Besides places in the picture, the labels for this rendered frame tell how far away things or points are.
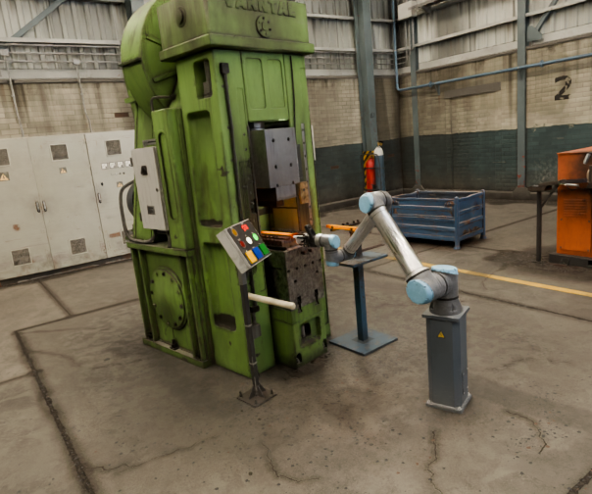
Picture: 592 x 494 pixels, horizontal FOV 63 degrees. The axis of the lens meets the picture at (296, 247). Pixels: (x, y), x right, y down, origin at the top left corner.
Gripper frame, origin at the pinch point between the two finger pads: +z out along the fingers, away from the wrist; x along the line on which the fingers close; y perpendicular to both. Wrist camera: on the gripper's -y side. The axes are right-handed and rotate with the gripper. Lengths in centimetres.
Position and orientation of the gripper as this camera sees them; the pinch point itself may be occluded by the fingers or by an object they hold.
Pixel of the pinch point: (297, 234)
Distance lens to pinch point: 354.3
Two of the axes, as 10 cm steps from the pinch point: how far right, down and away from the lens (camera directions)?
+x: 6.9, -2.2, 6.9
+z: -7.2, -0.8, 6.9
